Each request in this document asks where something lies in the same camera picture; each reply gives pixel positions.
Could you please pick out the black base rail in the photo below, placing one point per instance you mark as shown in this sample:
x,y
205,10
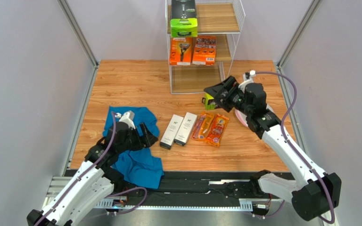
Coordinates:
x,y
196,191

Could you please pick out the orange disposable razor pack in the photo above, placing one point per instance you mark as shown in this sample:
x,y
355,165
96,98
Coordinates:
x,y
216,130

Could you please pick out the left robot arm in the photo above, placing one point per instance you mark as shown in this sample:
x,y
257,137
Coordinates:
x,y
95,179

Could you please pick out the orange toothbrush pack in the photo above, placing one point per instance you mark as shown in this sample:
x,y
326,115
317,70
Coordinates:
x,y
201,128

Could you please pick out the white wire shelf rack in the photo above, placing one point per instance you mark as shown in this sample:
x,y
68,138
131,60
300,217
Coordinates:
x,y
223,19

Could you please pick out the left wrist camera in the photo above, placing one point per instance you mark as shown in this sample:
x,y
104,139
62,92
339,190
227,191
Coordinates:
x,y
126,118

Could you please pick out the white tall box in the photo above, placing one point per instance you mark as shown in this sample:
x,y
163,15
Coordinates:
x,y
168,137
185,129

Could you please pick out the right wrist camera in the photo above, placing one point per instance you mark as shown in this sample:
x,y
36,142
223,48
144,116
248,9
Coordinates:
x,y
248,78

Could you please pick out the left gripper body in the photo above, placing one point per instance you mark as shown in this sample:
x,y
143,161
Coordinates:
x,y
133,142

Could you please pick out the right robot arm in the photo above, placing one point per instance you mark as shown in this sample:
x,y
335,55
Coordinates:
x,y
312,191

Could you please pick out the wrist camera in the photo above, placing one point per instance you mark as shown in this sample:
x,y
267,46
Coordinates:
x,y
248,78
126,118

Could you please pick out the black green razor box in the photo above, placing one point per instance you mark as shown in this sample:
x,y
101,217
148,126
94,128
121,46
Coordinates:
x,y
209,102
183,19

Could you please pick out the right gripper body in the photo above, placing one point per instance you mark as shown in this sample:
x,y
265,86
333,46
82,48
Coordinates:
x,y
226,95

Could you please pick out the orange razor box front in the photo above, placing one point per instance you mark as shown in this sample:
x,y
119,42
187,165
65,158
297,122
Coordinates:
x,y
180,51

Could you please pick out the orange razor box back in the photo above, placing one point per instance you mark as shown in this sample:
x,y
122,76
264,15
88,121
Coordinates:
x,y
204,52

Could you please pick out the blue cloth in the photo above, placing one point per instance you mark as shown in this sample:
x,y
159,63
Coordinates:
x,y
138,167

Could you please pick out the orange razor box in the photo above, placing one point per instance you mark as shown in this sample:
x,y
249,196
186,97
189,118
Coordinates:
x,y
180,51
204,52

